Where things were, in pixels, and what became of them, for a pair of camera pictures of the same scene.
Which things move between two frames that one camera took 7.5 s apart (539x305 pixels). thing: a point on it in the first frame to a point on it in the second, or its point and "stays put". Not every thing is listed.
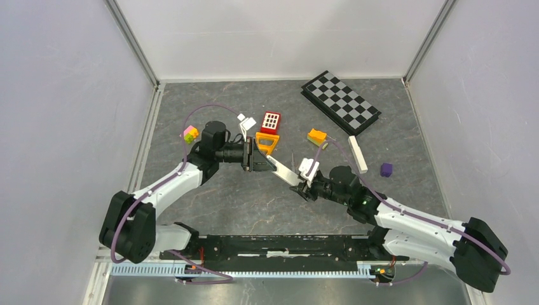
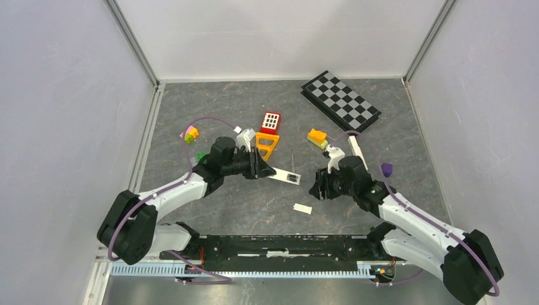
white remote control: x=357 y=154 stays put
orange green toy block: x=316 y=137 stays put
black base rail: x=332 y=252 stays put
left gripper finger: x=263 y=153 to x=260 y=162
